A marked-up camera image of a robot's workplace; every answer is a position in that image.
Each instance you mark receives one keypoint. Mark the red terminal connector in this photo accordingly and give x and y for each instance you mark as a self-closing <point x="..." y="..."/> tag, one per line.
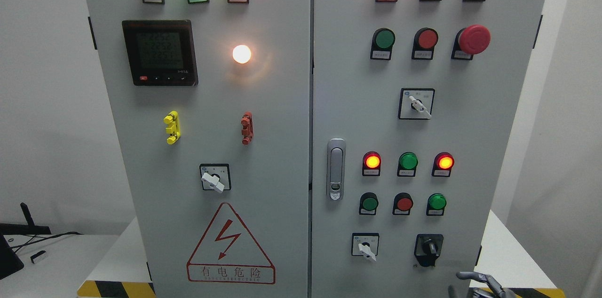
<point x="247" y="128"/>

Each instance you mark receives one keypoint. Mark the red lit light middle left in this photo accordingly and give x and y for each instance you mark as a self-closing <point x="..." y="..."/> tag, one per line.
<point x="371" y="164"/>

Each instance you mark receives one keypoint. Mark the white lit indicator light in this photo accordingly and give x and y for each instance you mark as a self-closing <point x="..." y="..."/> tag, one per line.
<point x="241" y="54"/>

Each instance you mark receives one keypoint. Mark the green push button lower left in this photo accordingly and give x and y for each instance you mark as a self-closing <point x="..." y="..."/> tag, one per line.
<point x="368" y="204"/>

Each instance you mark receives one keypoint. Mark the green push button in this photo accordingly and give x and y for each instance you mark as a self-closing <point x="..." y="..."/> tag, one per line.
<point x="382" y="44"/>
<point x="436" y="204"/>
<point x="368" y="204"/>

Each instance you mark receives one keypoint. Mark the green light middle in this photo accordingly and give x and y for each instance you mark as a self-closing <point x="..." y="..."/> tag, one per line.
<point x="407" y="165"/>

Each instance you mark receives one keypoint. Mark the grey left cabinet door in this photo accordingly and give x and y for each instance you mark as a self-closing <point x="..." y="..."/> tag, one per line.
<point x="269" y="177"/>

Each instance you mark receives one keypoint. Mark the grey cabinet door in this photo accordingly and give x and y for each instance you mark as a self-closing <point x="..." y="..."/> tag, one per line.
<point x="357" y="99"/>
<point x="269" y="177"/>

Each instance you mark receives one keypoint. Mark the green push button upper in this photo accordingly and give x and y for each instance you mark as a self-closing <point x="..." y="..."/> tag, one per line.
<point x="382" y="44"/>

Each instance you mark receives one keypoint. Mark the red push button lower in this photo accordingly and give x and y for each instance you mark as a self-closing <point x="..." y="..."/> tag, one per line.
<point x="402" y="204"/>

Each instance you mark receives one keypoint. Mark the red push button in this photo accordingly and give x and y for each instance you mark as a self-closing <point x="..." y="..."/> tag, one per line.
<point x="424" y="43"/>
<point x="402" y="204"/>

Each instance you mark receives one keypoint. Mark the yellow terminal connector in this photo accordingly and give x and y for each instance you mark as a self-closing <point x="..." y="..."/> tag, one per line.
<point x="171" y="120"/>

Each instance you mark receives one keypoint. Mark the grey right cabinet door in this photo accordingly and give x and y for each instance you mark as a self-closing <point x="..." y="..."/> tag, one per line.
<point x="357" y="99"/>

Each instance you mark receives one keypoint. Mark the red high voltage warning sticker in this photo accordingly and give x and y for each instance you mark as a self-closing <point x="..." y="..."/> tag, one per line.
<point x="228" y="252"/>

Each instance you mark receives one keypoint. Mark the red lit light middle right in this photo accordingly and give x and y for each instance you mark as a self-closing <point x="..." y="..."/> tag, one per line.
<point x="443" y="164"/>

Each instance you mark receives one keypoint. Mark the red push button upper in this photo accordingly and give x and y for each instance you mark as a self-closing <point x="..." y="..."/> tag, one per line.
<point x="424" y="43"/>

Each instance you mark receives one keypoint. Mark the green push button lower right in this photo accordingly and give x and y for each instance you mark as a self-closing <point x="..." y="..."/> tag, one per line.
<point x="436" y="204"/>

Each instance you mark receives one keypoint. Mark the black digital power meter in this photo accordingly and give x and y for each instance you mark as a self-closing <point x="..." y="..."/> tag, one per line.
<point x="161" y="52"/>

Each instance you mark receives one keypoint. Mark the red emergency stop button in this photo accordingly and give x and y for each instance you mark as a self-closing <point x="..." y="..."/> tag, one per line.
<point x="470" y="41"/>

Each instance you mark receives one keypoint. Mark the small white black adapter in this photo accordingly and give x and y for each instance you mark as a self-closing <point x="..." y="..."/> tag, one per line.
<point x="37" y="257"/>

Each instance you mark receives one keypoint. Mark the black monitor corner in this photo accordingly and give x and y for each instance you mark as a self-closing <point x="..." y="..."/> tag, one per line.
<point x="9" y="261"/>

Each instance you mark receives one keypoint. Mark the silver door latch handle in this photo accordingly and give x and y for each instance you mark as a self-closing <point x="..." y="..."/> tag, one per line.
<point x="336" y="152"/>

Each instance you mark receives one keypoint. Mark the white selector switch left door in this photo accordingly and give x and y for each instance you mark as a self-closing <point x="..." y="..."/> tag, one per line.
<point x="215" y="177"/>

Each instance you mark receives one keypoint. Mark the white selector switch upper right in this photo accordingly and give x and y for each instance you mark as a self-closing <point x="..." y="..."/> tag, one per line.
<point x="416" y="103"/>

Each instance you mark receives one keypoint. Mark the white selector switch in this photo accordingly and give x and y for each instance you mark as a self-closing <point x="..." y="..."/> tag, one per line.
<point x="416" y="103"/>
<point x="365" y="245"/>

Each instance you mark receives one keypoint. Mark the white selector switch lower right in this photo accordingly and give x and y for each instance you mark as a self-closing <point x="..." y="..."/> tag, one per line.
<point x="365" y="245"/>

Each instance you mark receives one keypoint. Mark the black rotary knob switch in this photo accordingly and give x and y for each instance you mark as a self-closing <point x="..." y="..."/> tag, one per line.
<point x="428" y="249"/>

